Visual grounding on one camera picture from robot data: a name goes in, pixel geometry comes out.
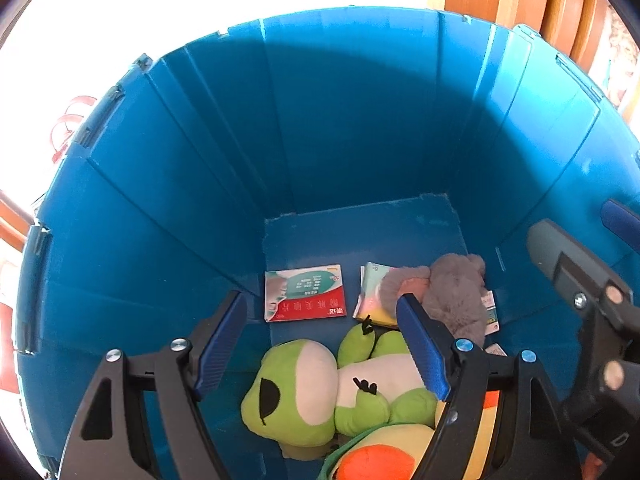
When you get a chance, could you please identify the grey plush toy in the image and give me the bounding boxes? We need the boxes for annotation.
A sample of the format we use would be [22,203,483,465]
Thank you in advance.
[398,253,489,349]

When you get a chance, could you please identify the red-white medicine box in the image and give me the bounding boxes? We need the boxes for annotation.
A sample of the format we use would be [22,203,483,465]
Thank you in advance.
[263,263,347,324]

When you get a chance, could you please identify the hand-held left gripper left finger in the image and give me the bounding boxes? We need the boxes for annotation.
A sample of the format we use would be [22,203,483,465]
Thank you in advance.
[59,290,248,480]

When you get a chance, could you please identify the pastel tissue packet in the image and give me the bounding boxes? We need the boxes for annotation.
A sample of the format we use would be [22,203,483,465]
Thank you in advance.
[353,261,402,329]

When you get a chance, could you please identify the wooden door frame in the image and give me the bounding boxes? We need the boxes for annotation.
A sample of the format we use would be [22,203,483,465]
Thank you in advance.
[442,0,617,63]

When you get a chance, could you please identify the red small suitcase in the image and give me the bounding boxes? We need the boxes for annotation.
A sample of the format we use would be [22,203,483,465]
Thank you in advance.
[49,94,98,163]

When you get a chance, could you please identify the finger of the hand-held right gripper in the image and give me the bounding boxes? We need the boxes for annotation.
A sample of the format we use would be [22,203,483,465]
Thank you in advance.
[601,198,640,242]
[527,218,640,461]

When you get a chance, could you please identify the small white box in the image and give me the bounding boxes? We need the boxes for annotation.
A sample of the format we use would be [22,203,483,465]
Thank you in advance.
[480,289,502,335]

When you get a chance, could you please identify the blue plastic crate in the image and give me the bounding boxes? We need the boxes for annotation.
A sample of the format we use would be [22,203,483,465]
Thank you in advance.
[14,5,640,480]

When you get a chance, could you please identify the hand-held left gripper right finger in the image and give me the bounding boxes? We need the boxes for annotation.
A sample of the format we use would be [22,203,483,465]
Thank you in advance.
[396,293,583,480]

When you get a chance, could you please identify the light green frog plush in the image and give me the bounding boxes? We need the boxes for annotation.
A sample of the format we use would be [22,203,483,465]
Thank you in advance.
[240,322,440,449]

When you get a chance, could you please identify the yellow orange plush toy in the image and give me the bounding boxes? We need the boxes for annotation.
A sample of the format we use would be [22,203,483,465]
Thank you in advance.
[321,390,502,480]

